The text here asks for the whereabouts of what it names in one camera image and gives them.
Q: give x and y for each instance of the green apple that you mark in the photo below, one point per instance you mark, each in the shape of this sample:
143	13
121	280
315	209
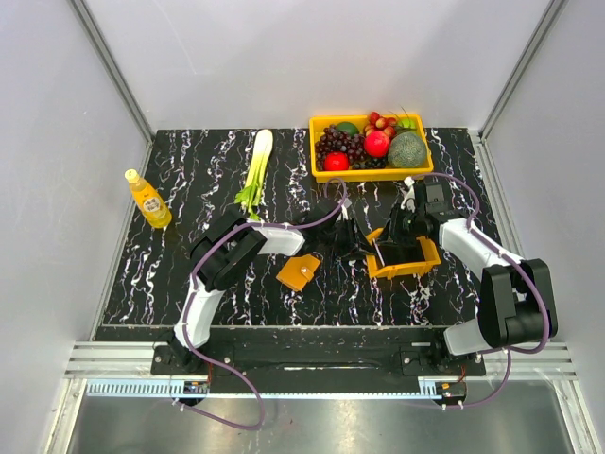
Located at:
406	124

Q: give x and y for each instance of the red apple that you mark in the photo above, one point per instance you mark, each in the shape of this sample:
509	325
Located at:
336	161

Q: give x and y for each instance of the red pomegranate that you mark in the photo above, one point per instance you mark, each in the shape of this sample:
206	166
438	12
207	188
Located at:
376	144

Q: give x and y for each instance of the dark blueberry cluster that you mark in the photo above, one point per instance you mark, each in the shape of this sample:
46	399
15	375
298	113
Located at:
370	163

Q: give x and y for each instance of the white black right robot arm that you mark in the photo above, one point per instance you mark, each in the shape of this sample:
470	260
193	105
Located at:
516	309

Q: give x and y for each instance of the yellow juice bottle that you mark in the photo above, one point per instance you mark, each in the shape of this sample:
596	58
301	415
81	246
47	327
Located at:
148	200

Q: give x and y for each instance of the green netted melon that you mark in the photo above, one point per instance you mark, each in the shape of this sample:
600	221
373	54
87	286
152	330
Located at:
407	150

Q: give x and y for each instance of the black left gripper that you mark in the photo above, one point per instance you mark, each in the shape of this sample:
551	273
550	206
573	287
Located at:
355	244

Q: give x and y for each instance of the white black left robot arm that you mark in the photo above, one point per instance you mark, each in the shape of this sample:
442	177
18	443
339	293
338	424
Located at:
232	242

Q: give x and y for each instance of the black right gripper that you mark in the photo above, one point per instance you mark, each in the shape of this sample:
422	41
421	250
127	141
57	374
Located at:
393	235

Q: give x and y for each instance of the red cherry cluster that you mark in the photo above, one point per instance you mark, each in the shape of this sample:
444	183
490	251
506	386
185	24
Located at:
378	122

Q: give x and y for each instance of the purple grape bunch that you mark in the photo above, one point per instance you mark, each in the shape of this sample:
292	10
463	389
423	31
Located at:
332	140

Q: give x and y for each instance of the green lime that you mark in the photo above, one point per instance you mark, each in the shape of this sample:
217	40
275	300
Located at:
347	127

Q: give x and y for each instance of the small yellow plastic bin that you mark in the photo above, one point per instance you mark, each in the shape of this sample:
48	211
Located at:
431	259

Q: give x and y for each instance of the aluminium rail frame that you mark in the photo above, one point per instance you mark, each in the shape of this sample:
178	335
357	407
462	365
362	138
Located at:
332	287

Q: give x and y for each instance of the green white celery stalk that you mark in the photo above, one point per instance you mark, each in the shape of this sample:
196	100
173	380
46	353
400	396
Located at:
249	197

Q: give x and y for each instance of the white cable duct strip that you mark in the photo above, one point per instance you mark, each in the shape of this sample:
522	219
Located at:
191	389

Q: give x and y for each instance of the orange leather card holder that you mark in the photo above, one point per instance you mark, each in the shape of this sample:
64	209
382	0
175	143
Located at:
298	271

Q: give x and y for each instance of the yellow fruit tray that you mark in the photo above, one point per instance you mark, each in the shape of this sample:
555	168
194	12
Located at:
389	173

